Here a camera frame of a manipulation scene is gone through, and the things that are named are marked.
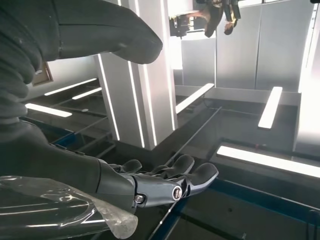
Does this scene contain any glossy translucent plastic sheet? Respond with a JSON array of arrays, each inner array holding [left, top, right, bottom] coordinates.
[[0, 175, 139, 240]]

